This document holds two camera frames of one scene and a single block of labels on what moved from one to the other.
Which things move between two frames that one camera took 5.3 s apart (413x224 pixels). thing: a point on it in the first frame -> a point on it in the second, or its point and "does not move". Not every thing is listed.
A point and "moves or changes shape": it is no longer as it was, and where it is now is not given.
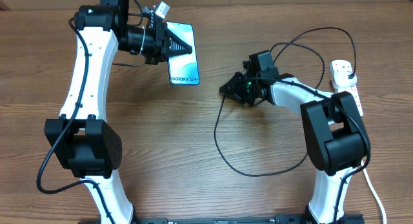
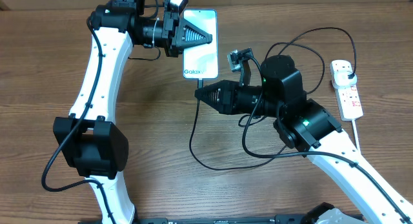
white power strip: x=337 y=66 does not move
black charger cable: x=314 y=91 -> x=270 y=157
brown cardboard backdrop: x=55 y=0 does not move
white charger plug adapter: x=342 y=81 does not move
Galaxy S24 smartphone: x=184 y=70 moves or changes shape
